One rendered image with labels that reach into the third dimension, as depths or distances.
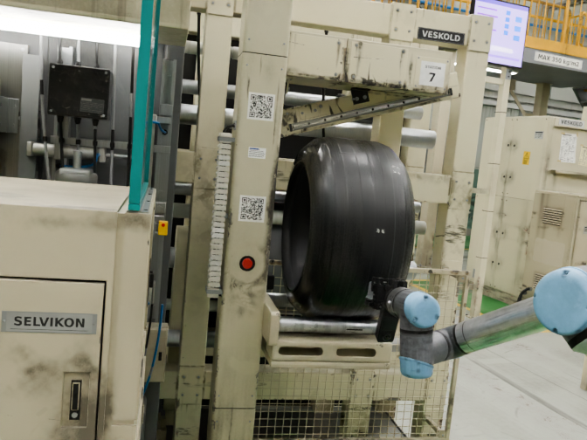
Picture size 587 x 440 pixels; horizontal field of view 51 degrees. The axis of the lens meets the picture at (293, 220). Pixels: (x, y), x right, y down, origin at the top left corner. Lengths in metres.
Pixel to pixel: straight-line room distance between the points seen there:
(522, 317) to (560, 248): 4.92
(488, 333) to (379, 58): 1.06
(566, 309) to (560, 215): 5.15
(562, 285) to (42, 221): 0.90
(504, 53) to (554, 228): 1.73
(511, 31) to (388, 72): 3.91
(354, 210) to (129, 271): 0.75
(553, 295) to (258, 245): 0.89
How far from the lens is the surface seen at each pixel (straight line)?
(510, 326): 1.43
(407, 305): 1.39
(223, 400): 1.90
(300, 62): 2.06
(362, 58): 2.12
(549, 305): 1.20
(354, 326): 1.82
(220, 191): 1.76
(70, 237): 1.07
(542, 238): 6.47
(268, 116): 1.76
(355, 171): 1.69
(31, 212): 1.08
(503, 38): 5.93
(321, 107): 2.20
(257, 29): 1.78
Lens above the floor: 1.39
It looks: 6 degrees down
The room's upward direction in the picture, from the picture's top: 5 degrees clockwise
